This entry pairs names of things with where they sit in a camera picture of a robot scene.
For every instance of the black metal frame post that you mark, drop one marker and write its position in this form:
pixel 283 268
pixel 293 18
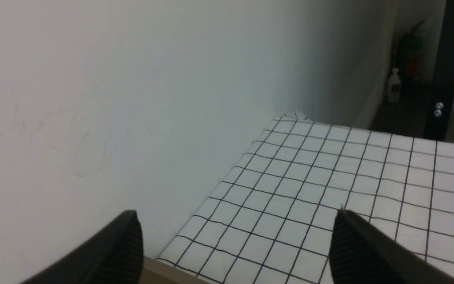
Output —
pixel 441 100

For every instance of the olive green plastic bin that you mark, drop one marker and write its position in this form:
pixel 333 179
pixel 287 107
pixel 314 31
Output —
pixel 155 272

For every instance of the white grid-pattern tablecloth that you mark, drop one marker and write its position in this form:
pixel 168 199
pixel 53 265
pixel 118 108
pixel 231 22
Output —
pixel 270 220

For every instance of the white pump bottle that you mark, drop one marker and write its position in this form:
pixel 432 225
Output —
pixel 393 87

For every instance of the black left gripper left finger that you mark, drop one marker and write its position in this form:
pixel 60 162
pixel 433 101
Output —
pixel 112 256

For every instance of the red fire extinguisher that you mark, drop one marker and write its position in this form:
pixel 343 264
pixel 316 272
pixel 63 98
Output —
pixel 409 53

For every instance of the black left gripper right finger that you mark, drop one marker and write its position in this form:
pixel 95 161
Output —
pixel 361 254

